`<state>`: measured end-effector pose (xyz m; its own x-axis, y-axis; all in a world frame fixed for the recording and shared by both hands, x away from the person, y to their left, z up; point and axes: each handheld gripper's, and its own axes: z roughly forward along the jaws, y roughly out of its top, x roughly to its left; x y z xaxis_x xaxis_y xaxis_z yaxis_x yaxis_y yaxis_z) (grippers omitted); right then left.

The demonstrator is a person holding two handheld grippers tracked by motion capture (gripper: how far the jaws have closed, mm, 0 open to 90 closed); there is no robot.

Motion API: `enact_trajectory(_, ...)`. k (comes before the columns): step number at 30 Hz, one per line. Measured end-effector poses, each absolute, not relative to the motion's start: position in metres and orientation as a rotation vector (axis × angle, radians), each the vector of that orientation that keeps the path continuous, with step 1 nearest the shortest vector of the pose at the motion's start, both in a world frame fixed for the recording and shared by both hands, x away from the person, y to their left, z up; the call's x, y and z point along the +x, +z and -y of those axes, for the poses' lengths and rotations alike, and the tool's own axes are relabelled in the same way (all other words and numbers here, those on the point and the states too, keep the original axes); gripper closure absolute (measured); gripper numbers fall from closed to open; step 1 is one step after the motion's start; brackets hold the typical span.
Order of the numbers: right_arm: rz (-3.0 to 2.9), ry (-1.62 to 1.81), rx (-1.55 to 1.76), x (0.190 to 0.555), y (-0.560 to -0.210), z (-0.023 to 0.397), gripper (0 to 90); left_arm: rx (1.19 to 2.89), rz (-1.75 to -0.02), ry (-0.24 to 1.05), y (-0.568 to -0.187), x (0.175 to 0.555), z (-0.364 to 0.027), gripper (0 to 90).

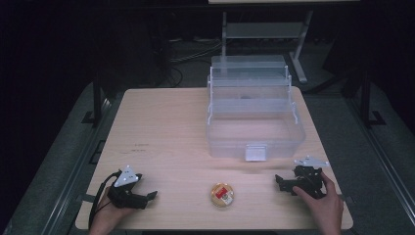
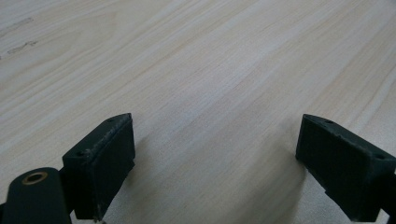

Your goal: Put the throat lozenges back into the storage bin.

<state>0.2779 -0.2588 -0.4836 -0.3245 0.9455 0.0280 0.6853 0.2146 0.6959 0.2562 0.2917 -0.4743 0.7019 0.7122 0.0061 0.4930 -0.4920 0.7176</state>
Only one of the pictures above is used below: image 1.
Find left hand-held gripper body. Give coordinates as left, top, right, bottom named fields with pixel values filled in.
left=107, top=164, right=150, bottom=211

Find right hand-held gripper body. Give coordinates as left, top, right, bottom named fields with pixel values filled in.
left=283, top=155, right=330, bottom=200

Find round yellow tin red label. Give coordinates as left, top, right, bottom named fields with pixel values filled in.
left=209, top=182, right=235, bottom=209

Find clear plastic storage box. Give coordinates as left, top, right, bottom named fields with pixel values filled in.
left=205, top=54, right=307, bottom=163

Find person's left hand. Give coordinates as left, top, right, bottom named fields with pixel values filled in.
left=88, top=195, right=135, bottom=235

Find person's right hand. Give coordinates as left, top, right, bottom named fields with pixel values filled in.
left=292, top=171, right=345, bottom=235

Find metal stand with shelf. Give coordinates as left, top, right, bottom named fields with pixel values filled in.
left=220, top=9, right=315, bottom=84

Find black cable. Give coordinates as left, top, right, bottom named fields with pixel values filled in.
left=87, top=169, right=122, bottom=231

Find black metal post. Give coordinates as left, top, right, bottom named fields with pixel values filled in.
left=360, top=68, right=388, bottom=129
left=81, top=65, right=104, bottom=128

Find floor cables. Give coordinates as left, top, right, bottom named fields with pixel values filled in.
left=167, top=36, right=223, bottom=65

